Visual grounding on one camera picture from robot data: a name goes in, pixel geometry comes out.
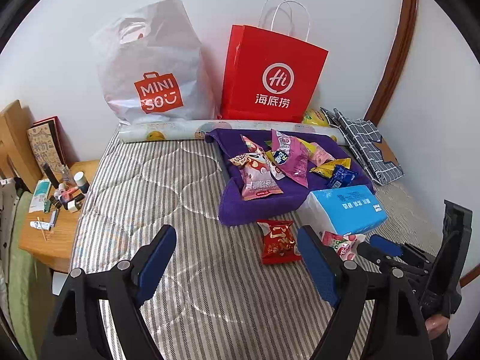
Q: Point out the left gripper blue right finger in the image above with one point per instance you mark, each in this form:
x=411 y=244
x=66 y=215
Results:
x=322 y=264

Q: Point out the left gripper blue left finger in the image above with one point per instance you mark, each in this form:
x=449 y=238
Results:
x=151 y=261

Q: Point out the pink white candy packet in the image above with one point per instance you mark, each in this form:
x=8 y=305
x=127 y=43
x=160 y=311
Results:
x=344 y=246

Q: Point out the person's right hand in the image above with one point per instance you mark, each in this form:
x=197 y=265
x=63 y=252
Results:
x=436 y=325

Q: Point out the blue tissue pack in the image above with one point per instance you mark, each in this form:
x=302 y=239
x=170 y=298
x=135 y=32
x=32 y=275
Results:
x=342 y=211

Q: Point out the striped grey mattress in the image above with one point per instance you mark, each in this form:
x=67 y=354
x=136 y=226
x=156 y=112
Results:
x=216 y=299

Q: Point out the dark blue snack packet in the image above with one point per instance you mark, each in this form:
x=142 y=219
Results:
x=341 y=177

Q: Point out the yellow chips packet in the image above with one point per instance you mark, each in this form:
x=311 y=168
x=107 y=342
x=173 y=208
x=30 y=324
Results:
x=326 y=170

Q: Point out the pink grain chips bag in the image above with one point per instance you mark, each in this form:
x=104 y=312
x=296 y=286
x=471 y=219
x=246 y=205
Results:
x=257 y=179

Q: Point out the pale pink small packet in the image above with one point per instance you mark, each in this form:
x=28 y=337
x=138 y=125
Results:
x=317 y=155

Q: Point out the magenta snack bag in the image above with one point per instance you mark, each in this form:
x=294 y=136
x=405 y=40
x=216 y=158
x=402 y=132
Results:
x=290 y=156

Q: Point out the white capped bottle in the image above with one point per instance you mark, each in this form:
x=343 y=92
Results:
x=81 y=182

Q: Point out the wooden bedside table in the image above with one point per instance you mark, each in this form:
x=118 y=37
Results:
x=54 y=247

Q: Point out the red white snack packet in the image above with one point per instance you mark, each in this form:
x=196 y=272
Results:
x=254 y=148

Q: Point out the purple towel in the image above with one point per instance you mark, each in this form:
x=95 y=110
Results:
x=235 y=211

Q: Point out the grey checked folded cloth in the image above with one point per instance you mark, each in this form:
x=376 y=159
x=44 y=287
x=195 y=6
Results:
x=368 y=146

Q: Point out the white green cream tube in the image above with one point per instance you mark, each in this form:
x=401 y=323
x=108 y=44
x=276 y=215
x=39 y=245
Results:
x=39 y=196

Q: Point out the yellow green snack bag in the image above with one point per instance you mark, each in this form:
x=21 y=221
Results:
x=315 y=118

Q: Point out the patterned brown book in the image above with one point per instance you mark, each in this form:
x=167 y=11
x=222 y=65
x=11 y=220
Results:
x=43 y=137

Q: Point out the white Miniso plastic bag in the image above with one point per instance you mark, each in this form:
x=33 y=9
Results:
x=150 y=66

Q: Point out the red Haidilao paper bag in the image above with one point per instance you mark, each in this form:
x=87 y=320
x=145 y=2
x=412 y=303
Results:
x=269 y=76

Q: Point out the wooden door frame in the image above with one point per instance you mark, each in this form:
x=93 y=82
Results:
x=395 y=63

